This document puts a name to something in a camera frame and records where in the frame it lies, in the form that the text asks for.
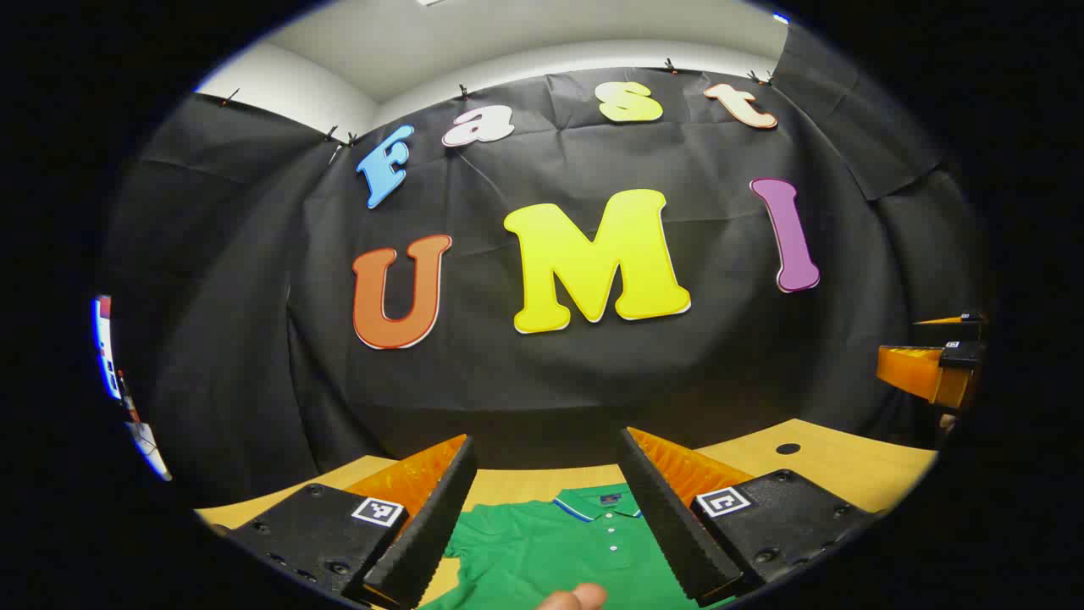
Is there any green T-shirt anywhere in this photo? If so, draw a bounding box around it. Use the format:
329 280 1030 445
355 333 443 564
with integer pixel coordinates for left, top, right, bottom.
419 483 738 610

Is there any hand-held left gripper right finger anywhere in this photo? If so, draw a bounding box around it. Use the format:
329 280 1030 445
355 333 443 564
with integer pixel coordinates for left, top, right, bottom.
617 426 879 607

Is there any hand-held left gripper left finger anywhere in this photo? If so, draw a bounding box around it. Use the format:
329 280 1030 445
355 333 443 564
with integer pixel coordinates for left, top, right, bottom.
207 434 478 610

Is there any black backdrop cloth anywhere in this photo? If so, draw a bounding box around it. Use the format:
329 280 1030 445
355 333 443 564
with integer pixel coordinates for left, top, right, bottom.
102 21 987 509

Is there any blue white red banner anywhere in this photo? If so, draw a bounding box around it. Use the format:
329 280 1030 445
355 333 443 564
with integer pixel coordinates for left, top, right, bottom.
91 295 170 481

